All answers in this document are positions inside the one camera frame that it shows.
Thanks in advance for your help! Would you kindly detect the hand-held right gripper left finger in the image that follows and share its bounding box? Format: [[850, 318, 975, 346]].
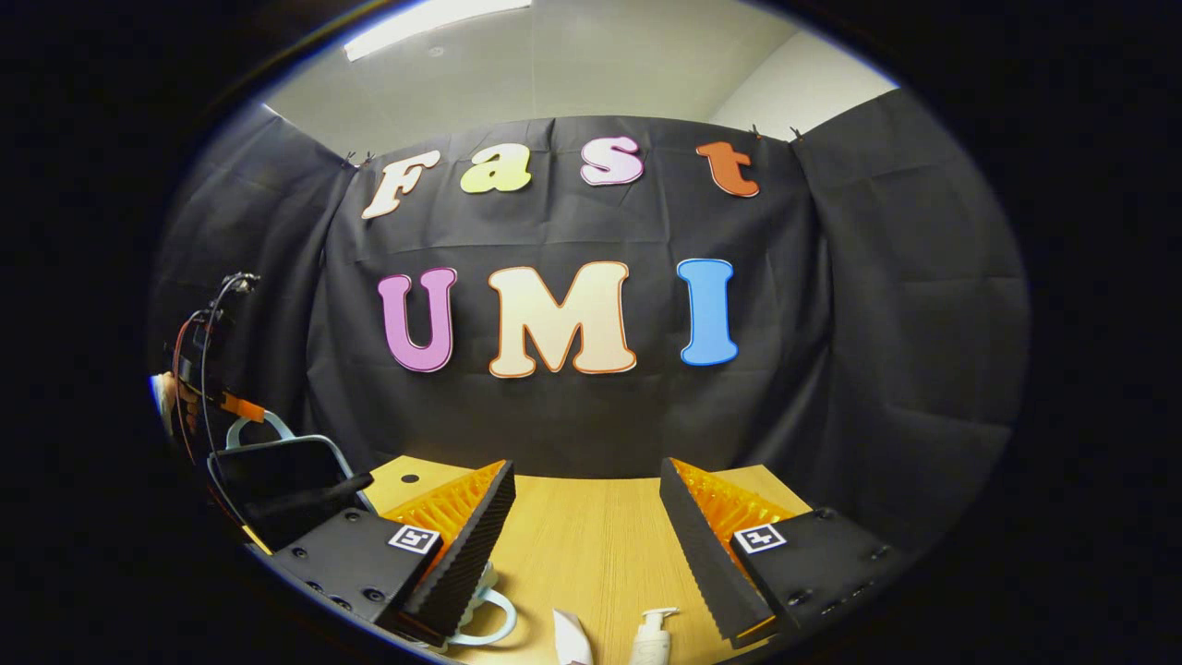
[[268, 460, 517, 640]]

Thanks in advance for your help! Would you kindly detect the white squeeze tube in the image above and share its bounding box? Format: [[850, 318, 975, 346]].
[[552, 608, 594, 665]]

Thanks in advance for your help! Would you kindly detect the black backdrop cloth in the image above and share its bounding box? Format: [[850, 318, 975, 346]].
[[148, 88, 1031, 555]]

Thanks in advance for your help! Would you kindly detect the white pump bottle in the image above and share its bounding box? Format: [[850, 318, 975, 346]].
[[631, 607, 680, 665]]

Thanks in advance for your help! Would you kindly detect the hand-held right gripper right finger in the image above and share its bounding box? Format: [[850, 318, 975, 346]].
[[657, 457, 915, 649]]

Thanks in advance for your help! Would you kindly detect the ceiling light panel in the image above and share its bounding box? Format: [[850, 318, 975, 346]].
[[344, 0, 534, 63]]

